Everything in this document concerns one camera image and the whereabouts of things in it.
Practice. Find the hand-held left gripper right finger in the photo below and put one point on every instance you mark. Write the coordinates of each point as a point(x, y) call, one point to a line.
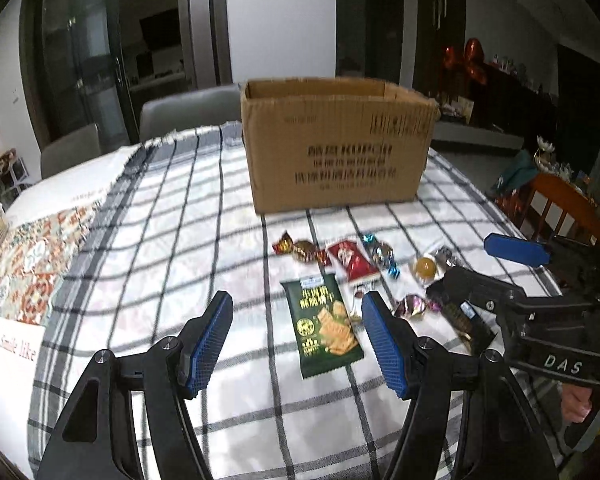
point(386, 351)

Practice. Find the blue foil wrapped candy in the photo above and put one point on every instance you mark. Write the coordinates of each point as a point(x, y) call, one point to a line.
point(380, 255)

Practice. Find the white low bench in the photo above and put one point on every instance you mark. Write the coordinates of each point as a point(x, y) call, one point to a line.
point(475, 135)

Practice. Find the brown gold wrapped candy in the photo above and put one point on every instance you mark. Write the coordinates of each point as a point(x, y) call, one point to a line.
point(302, 250)

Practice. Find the red foil balloons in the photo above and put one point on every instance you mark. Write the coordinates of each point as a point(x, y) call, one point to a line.
point(472, 55)

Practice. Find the patterned table cover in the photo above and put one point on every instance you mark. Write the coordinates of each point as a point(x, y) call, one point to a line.
point(35, 255)

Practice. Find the purple foil wrapped candy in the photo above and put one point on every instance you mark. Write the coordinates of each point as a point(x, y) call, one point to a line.
point(414, 306)

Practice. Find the red snack packet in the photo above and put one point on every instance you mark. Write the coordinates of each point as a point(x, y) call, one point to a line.
point(351, 260)

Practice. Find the green cloth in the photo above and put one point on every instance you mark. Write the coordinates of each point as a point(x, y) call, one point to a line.
point(520, 170)

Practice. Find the black snack packet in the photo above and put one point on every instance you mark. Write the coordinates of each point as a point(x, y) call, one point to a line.
point(467, 325)

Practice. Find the small dark wrapped candy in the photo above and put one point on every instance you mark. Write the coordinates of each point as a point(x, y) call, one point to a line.
point(362, 290)

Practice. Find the person's right hand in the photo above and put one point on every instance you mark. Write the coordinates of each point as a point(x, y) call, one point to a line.
point(576, 404)

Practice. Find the dark wardrobe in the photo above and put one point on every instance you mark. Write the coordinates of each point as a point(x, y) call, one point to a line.
point(437, 25)

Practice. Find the wooden chair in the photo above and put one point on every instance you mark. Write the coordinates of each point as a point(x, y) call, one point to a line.
point(570, 200)

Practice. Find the dark sideboard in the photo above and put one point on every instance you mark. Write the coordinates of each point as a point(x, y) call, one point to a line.
point(515, 100)

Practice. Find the silver wrapped candy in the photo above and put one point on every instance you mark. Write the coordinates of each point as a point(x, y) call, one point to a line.
point(447, 256)

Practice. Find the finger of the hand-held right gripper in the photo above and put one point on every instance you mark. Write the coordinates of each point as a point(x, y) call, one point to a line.
point(480, 287)
point(515, 249)

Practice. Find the glass sliding door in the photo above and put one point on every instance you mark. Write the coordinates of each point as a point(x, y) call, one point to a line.
point(80, 60)

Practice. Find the brown cardboard box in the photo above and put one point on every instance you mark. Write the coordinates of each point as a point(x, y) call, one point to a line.
point(337, 150)

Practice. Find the green cracker packet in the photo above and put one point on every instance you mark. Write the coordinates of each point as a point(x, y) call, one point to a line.
point(325, 325)

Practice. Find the white printed card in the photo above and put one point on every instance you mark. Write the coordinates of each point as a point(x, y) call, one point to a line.
point(10, 350)

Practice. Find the checked tablecloth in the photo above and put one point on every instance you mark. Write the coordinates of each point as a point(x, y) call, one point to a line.
point(180, 240)

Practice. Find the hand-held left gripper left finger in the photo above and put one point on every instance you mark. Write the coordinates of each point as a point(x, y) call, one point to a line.
point(207, 346)

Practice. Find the white flower ornament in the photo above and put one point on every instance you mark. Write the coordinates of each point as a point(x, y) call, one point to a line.
point(545, 149)

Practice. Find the grey upholstered chair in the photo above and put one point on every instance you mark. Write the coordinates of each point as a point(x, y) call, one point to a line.
point(72, 152)
point(190, 110)

